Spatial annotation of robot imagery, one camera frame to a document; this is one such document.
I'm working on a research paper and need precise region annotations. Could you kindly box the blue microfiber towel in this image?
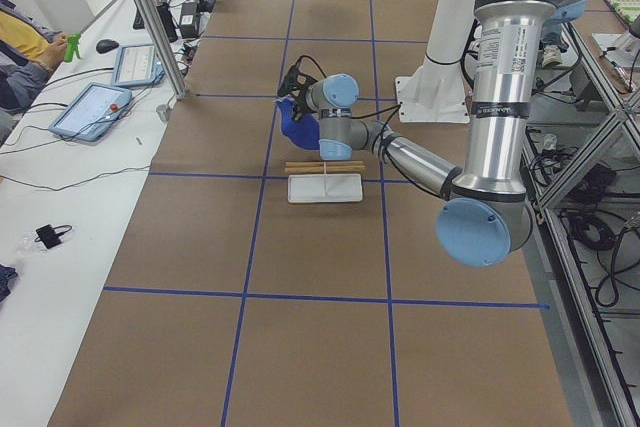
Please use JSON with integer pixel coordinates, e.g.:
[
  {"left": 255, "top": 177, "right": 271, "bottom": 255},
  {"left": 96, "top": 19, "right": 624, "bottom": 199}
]
[{"left": 275, "top": 98, "right": 320, "bottom": 151}]

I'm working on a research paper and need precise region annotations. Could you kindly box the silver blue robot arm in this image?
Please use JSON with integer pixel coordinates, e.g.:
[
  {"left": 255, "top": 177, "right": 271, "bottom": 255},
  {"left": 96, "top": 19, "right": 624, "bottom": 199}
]
[{"left": 293, "top": 0, "right": 586, "bottom": 267}]

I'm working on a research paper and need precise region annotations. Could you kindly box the white rack base tray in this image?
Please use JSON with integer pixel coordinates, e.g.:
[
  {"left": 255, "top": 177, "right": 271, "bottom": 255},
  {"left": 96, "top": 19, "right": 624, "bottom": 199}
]
[{"left": 287, "top": 173, "right": 363, "bottom": 204}]

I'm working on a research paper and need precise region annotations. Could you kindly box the teach pendant tablet far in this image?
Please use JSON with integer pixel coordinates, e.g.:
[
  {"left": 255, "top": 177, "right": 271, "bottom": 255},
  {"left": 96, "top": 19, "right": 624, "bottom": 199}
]
[{"left": 111, "top": 44, "right": 164, "bottom": 88}]

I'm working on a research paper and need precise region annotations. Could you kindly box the teach pendant tablet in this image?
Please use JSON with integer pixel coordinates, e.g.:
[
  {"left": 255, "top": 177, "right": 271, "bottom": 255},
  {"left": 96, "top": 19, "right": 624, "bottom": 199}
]
[
  {"left": 48, "top": 83, "right": 133, "bottom": 142},
  {"left": 111, "top": 44, "right": 164, "bottom": 88}
]

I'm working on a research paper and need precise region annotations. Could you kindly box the small metal cylinder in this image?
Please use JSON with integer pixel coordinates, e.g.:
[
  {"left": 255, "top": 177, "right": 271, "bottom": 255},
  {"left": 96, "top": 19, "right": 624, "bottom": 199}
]
[{"left": 156, "top": 105, "right": 171, "bottom": 122}]

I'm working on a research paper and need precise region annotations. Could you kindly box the black computer mouse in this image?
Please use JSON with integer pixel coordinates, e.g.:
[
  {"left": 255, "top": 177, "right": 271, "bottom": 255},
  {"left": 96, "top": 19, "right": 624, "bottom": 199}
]
[{"left": 95, "top": 39, "right": 120, "bottom": 54}]

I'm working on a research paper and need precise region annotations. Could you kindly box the teach pendant tablet near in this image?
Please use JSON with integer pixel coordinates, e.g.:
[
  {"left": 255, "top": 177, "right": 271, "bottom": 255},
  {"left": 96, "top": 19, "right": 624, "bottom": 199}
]
[{"left": 48, "top": 83, "right": 133, "bottom": 142}]

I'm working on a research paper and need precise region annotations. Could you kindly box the seated person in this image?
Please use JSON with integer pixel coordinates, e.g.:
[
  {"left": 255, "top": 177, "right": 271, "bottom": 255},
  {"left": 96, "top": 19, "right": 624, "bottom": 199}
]
[{"left": 1, "top": 0, "right": 68, "bottom": 142}]

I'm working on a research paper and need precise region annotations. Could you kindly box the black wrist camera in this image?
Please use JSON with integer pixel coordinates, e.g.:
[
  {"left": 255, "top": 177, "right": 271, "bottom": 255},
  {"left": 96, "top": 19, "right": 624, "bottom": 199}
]
[{"left": 277, "top": 56, "right": 318, "bottom": 122}]

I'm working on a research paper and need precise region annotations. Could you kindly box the aluminium frame post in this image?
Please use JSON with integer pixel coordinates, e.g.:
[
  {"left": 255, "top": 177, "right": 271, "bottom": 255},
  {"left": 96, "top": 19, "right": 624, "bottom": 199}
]
[{"left": 134, "top": 0, "right": 187, "bottom": 100}]

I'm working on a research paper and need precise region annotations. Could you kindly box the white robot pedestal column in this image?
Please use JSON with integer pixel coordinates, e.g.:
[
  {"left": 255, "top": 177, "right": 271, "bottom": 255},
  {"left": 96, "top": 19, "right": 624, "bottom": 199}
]
[{"left": 396, "top": 0, "right": 475, "bottom": 124}]

